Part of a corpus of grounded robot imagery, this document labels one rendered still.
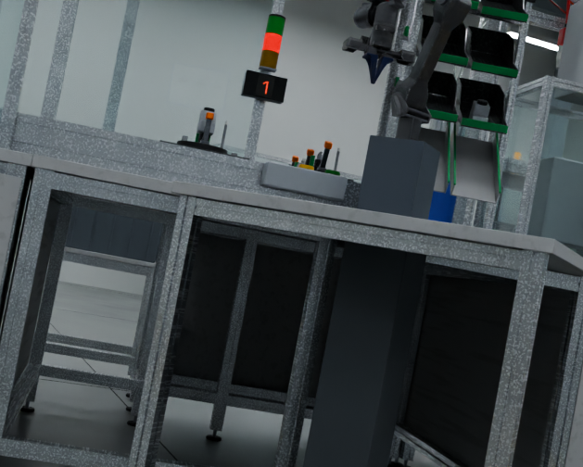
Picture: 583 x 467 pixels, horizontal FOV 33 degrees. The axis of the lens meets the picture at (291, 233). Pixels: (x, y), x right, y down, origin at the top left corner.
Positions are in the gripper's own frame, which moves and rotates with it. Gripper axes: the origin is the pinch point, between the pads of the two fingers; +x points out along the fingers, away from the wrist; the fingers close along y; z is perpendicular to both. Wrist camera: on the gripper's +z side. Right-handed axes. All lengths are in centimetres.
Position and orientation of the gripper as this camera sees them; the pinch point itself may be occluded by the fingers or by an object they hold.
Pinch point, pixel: (374, 70)
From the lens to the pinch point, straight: 258.1
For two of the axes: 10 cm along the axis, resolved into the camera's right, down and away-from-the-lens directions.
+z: -1.8, -0.1, 9.8
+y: -9.6, -2.0, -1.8
